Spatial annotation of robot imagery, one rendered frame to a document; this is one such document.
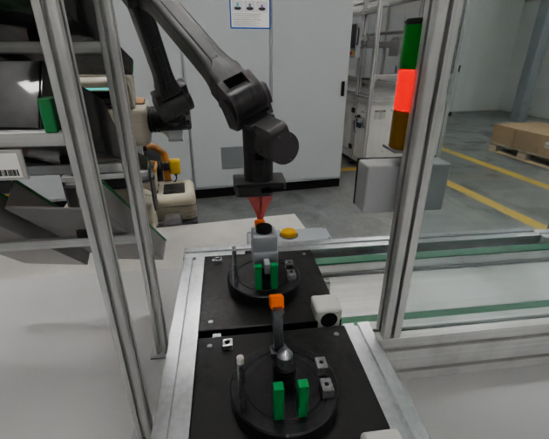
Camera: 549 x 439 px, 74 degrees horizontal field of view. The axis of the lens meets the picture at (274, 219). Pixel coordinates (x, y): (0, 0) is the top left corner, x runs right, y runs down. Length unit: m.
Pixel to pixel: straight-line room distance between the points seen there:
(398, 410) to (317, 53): 3.48
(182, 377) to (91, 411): 0.19
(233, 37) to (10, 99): 3.19
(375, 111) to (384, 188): 4.21
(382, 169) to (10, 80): 0.44
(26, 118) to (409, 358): 0.63
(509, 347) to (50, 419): 0.76
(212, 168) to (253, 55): 1.13
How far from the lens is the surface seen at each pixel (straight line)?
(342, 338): 0.61
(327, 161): 4.00
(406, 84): 0.51
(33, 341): 0.89
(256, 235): 0.64
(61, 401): 0.75
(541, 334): 0.81
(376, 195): 0.53
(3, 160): 0.43
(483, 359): 0.77
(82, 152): 0.40
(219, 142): 3.66
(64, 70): 0.39
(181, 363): 0.60
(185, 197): 1.64
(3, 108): 0.48
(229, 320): 0.63
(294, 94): 3.74
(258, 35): 3.63
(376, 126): 4.77
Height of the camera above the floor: 1.38
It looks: 25 degrees down
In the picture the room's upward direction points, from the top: straight up
